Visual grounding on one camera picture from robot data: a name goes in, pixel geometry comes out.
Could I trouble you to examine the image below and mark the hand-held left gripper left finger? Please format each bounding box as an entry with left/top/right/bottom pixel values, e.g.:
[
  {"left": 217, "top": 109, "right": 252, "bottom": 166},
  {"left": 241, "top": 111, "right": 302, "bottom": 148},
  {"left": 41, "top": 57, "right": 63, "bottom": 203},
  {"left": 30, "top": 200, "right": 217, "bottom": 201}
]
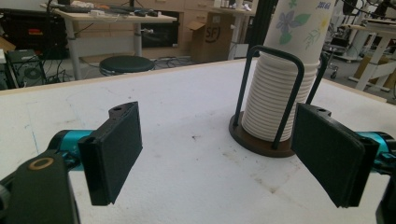
[{"left": 49, "top": 101, "right": 144, "bottom": 207}]

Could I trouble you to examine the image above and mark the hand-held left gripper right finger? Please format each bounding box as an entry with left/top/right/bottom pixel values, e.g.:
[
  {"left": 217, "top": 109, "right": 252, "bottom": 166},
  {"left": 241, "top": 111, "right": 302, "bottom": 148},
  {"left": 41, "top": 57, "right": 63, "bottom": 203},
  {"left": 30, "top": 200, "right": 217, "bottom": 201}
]
[{"left": 290, "top": 103, "right": 396, "bottom": 209}]

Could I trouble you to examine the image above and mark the black wire cup holder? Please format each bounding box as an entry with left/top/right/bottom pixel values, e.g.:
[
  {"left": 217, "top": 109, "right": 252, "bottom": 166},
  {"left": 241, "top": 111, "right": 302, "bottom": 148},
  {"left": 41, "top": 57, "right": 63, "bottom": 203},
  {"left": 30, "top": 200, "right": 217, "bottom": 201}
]
[{"left": 228, "top": 45, "right": 330, "bottom": 159}]

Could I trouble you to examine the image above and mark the stack of white paper cups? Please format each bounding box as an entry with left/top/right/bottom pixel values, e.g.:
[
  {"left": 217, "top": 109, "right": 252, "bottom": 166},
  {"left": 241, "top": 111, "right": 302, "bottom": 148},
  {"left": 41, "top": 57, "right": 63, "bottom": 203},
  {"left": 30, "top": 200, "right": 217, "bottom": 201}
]
[{"left": 241, "top": 0, "right": 337, "bottom": 143}]

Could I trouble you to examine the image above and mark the office chair base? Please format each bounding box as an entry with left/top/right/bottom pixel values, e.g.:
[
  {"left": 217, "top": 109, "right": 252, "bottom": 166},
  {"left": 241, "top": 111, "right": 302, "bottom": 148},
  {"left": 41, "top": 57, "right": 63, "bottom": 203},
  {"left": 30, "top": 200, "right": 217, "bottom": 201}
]
[{"left": 323, "top": 43, "right": 342, "bottom": 80}]

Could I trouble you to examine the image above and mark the black round stool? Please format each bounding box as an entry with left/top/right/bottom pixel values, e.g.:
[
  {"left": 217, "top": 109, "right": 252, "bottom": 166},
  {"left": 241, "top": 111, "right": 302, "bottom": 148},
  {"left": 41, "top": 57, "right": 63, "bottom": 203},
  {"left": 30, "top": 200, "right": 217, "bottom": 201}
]
[{"left": 99, "top": 55, "right": 156, "bottom": 77}]

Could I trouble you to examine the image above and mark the black computer tower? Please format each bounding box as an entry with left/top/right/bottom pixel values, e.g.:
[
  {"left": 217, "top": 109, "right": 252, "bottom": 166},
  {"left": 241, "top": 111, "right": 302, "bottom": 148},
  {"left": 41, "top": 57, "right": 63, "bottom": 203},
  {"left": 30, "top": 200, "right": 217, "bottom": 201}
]
[{"left": 5, "top": 49, "right": 48, "bottom": 89}]

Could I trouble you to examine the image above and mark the wooden desk with white legs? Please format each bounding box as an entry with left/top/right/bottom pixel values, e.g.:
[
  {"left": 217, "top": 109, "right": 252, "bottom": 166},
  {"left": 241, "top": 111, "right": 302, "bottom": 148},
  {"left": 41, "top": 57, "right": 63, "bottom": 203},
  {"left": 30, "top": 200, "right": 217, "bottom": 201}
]
[{"left": 40, "top": 2, "right": 178, "bottom": 82}]

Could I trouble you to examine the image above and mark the black equipment case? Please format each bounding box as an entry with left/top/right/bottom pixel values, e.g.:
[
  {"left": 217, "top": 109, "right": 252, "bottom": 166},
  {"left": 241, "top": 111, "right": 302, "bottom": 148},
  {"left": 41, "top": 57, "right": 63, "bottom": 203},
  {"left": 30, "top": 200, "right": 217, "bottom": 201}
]
[{"left": 0, "top": 8, "right": 61, "bottom": 60}]

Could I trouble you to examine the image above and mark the black keyboard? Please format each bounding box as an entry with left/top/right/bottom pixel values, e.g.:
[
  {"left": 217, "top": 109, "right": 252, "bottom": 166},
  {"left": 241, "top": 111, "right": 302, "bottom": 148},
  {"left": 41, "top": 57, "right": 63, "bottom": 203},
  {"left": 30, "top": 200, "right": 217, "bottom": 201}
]
[{"left": 55, "top": 4, "right": 94, "bottom": 14}]

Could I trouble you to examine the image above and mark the brown cardboard box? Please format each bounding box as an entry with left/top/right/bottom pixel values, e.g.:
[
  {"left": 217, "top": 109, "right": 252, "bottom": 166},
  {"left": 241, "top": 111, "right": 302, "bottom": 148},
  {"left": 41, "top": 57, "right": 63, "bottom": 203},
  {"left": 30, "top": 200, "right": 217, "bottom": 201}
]
[{"left": 186, "top": 12, "right": 236, "bottom": 63}]

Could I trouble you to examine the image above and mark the white table frame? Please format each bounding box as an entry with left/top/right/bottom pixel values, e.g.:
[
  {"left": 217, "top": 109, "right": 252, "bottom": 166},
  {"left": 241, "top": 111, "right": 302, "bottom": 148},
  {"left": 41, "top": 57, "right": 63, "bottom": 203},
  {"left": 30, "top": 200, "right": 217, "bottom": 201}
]
[{"left": 342, "top": 18, "right": 396, "bottom": 93}]

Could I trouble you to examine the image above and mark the black metal post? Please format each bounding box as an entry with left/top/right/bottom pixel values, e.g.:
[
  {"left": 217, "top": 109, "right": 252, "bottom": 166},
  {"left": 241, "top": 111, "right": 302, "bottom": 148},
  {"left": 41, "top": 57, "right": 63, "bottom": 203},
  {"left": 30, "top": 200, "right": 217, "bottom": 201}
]
[{"left": 246, "top": 0, "right": 279, "bottom": 59}]

